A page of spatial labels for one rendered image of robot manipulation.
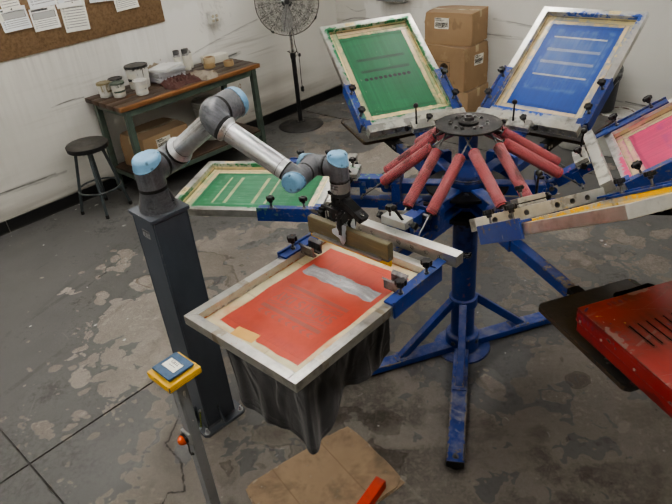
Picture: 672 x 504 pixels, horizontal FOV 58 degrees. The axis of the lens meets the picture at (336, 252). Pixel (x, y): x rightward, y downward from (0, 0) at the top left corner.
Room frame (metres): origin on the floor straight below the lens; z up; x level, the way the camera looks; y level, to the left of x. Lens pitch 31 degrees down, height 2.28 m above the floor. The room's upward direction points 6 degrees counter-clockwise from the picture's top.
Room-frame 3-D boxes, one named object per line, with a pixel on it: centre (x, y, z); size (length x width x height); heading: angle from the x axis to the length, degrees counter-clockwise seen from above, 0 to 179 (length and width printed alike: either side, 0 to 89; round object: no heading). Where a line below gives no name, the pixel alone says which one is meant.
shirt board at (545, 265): (1.96, -0.83, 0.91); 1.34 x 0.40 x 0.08; 15
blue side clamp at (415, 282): (1.83, -0.28, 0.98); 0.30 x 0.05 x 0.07; 135
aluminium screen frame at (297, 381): (1.86, 0.09, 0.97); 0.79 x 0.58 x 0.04; 135
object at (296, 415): (1.65, 0.30, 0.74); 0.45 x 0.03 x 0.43; 45
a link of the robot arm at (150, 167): (2.28, 0.71, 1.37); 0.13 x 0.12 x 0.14; 152
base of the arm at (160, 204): (2.28, 0.71, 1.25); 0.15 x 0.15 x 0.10
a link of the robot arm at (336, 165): (2.02, -0.04, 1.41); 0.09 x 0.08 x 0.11; 62
